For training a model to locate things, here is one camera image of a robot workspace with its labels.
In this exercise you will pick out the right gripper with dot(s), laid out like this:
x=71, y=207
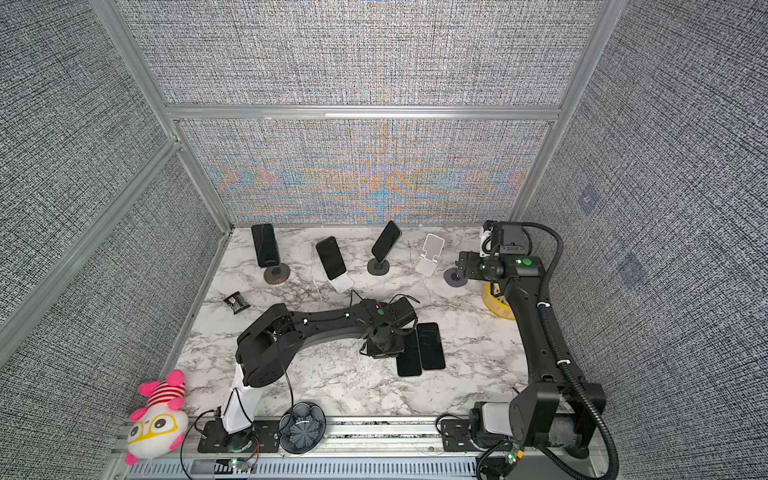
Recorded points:
x=470, y=261

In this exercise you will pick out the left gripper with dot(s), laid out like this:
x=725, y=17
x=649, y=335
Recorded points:
x=377, y=352

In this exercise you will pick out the purple round phone stand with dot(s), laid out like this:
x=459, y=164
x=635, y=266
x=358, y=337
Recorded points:
x=454, y=279

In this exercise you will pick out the black phone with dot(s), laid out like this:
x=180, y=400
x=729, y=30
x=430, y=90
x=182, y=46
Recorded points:
x=331, y=258
x=266, y=246
x=430, y=347
x=408, y=362
x=386, y=241

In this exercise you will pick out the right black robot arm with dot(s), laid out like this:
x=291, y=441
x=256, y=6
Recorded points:
x=553, y=375

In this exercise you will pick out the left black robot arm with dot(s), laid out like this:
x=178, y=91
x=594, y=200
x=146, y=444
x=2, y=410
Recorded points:
x=267, y=347

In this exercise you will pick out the white folding phone stand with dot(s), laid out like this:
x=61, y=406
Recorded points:
x=429, y=258

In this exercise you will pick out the white stand centre-left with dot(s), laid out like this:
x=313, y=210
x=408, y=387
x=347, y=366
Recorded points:
x=342, y=283

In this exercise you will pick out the black round stand back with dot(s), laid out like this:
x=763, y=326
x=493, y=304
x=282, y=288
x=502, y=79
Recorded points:
x=378, y=268

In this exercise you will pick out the brown round phone stand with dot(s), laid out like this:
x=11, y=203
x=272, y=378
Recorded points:
x=275, y=275

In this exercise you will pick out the yellow bamboo steamer basket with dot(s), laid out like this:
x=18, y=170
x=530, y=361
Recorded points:
x=493, y=298

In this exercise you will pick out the dark glass flower bowl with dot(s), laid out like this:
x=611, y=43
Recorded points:
x=302, y=428

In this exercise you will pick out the small black clip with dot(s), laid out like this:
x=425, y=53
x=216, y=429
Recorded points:
x=236, y=302

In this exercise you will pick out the pink white plush toy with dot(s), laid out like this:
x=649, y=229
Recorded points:
x=160, y=426

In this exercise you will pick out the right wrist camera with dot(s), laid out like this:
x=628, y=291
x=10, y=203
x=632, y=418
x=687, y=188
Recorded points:
x=505, y=238

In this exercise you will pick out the aluminium front rail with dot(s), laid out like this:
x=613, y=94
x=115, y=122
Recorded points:
x=377, y=447

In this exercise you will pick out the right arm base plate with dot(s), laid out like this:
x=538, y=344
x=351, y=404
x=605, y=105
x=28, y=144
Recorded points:
x=455, y=435

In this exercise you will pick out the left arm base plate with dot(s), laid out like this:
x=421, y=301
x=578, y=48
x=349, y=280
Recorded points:
x=263, y=436

